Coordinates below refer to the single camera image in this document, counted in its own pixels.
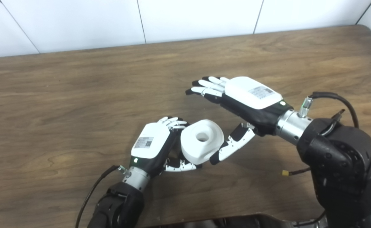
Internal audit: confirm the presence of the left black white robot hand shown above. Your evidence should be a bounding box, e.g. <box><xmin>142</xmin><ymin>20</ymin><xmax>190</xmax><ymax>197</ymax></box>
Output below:
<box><xmin>129</xmin><ymin>116</ymin><xmax>203</xmax><ymax>178</ymax></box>

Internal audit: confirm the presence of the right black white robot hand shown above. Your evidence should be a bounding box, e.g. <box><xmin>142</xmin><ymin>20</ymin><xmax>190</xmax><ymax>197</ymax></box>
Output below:
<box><xmin>185</xmin><ymin>76</ymin><xmax>295</xmax><ymax>166</ymax></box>

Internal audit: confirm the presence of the round white plastic piece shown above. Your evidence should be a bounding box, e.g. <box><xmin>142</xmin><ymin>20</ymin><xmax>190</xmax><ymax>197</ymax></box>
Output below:
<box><xmin>181</xmin><ymin>119</ymin><xmax>225</xmax><ymax>165</ymax></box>

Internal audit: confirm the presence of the black robot torso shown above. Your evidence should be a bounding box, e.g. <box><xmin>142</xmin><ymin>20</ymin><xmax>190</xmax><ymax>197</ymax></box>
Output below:
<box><xmin>147</xmin><ymin>213</ymin><xmax>328</xmax><ymax>228</ymax></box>

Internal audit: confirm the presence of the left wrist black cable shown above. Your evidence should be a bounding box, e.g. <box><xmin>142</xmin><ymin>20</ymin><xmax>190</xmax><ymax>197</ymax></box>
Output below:
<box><xmin>75</xmin><ymin>165</ymin><xmax>129</xmax><ymax>228</ymax></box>

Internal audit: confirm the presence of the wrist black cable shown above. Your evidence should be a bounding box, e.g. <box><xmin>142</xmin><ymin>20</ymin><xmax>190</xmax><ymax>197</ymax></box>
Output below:
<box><xmin>75</xmin><ymin>165</ymin><xmax>129</xmax><ymax>228</ymax></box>
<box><xmin>299</xmin><ymin>92</ymin><xmax>359</xmax><ymax>129</ymax></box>

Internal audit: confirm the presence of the thin wire with yellow connector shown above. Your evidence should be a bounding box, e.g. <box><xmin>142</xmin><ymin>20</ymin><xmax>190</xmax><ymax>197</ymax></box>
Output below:
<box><xmin>282</xmin><ymin>168</ymin><xmax>311</xmax><ymax>176</ymax></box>

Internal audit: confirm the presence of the short black wire with plug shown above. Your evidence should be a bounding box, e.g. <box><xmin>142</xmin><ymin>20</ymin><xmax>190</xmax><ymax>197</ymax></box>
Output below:
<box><xmin>326</xmin><ymin>109</ymin><xmax>346</xmax><ymax>128</ymax></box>

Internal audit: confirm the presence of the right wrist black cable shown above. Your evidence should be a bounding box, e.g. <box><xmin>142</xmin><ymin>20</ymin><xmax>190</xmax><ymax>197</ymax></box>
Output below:
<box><xmin>299</xmin><ymin>92</ymin><xmax>359</xmax><ymax>129</ymax></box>

